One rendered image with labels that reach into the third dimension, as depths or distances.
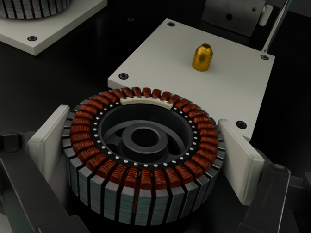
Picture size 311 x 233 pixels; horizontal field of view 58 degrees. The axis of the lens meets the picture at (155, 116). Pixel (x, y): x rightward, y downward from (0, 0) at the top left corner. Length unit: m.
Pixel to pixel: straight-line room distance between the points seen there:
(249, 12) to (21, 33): 0.29
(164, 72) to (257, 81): 0.10
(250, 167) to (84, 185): 0.09
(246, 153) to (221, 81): 0.16
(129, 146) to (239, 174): 0.07
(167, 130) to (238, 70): 0.14
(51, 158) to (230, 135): 0.11
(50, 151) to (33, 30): 0.22
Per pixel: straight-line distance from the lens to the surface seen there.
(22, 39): 0.35
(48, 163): 0.17
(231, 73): 0.33
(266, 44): 0.38
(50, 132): 0.17
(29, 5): 0.37
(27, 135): 0.18
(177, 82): 0.30
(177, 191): 0.16
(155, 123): 0.23
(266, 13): 0.42
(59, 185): 0.23
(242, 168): 0.17
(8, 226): 0.25
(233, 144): 0.19
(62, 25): 0.37
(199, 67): 0.31
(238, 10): 0.42
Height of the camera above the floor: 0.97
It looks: 47 degrees down
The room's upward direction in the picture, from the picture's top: 10 degrees clockwise
